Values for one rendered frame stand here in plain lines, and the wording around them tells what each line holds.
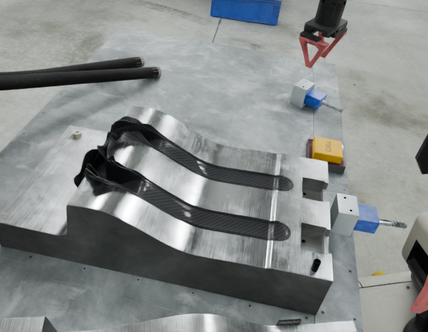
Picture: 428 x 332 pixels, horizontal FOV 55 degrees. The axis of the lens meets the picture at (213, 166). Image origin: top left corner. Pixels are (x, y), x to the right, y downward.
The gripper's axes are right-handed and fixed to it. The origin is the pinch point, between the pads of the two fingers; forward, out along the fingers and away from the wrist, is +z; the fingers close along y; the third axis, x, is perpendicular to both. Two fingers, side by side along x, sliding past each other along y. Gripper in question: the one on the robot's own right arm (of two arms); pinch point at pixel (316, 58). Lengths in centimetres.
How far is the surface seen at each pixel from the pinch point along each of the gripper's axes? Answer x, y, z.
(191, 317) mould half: 19, 70, 2
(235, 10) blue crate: -158, -213, 86
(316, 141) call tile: 11.8, 18.5, 8.7
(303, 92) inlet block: 0.1, 2.8, 8.2
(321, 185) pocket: 19.8, 35.6, 4.3
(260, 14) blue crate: -139, -224, 87
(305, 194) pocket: 18.1, 37.6, 6.3
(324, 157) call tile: 15.2, 21.1, 9.5
